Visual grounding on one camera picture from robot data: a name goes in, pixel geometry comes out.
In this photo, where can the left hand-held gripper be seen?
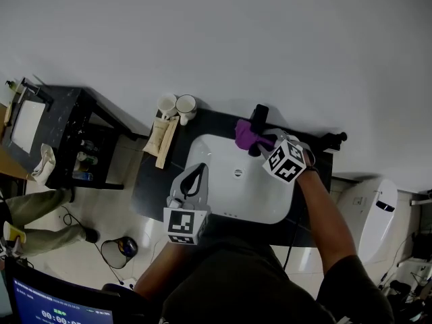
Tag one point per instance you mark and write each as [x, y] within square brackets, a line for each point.
[184, 226]

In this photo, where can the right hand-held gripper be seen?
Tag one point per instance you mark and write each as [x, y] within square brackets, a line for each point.
[285, 162]

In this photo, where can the purple cloth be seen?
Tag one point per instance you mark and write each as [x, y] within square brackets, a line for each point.
[245, 134]

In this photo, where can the black sink faucet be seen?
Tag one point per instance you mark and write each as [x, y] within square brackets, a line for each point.
[260, 115]

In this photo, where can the person's left forearm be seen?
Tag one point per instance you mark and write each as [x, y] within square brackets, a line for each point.
[162, 268]

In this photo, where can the person's right forearm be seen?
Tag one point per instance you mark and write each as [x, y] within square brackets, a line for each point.
[324, 214]

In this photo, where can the white sink basin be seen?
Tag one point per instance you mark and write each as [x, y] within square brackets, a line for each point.
[216, 181]

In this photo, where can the black sink vanity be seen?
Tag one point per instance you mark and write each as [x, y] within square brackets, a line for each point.
[155, 194]

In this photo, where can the white rectangular sink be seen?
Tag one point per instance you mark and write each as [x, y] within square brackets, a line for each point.
[27, 125]

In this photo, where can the black angular faucet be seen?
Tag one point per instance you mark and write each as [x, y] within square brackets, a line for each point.
[38, 94]

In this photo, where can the beige pouch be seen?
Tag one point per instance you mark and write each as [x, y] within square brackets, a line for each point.
[156, 137]

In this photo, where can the black countertop holder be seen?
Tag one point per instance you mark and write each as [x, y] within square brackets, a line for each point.
[334, 139]

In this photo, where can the white mug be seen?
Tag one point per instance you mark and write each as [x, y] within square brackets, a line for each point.
[186, 105]
[166, 104]

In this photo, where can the green capped bottle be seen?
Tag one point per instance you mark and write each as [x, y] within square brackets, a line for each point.
[87, 159]

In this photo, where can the blue bottle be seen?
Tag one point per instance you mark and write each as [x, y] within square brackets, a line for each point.
[82, 175]

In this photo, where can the clear bottle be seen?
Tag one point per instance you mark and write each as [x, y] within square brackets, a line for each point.
[88, 144]

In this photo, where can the person's dark shirt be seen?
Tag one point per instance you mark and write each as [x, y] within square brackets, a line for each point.
[243, 282]

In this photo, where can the white toilet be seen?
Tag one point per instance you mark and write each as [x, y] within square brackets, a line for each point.
[378, 221]

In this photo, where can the black speckled vanity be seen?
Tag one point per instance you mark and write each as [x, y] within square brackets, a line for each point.
[67, 120]

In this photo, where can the white towel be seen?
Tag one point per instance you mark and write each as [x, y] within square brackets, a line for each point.
[44, 165]

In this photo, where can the wooden table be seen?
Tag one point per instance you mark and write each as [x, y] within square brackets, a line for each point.
[10, 164]

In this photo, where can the computer monitor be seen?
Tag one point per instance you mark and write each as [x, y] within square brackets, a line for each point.
[50, 299]

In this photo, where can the yellow paper cup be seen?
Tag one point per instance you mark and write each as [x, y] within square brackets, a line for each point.
[14, 232]

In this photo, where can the green soap bottle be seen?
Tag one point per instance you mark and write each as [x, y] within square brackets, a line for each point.
[12, 85]

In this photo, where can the black equipment pile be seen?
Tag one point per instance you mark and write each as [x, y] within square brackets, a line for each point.
[408, 292]

